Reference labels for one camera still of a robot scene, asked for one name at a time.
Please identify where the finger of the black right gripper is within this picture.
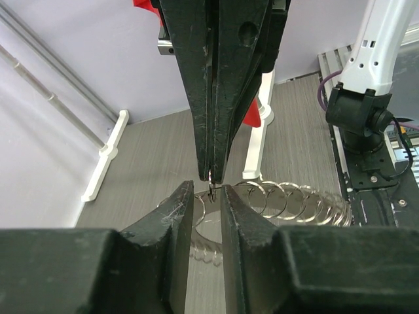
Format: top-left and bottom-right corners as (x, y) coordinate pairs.
(209, 1), (288, 184)
(160, 1), (216, 181)

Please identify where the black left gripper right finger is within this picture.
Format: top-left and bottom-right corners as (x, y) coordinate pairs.
(220, 185), (418, 313)

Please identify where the white rack base bar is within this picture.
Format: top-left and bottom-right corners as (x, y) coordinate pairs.
(81, 109), (130, 203)

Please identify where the white rack foot bar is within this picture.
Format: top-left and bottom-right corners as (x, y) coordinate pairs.
(242, 70), (275, 181)

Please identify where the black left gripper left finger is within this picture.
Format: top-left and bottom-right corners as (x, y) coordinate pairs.
(1, 181), (194, 313)

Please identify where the red cloth on hanger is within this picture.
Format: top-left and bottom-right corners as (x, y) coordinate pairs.
(132, 0), (261, 128)

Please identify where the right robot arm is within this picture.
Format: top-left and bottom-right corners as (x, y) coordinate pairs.
(152, 1), (417, 184)

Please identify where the grey rack pole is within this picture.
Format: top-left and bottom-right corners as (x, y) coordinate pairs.
(0, 42), (109, 154)

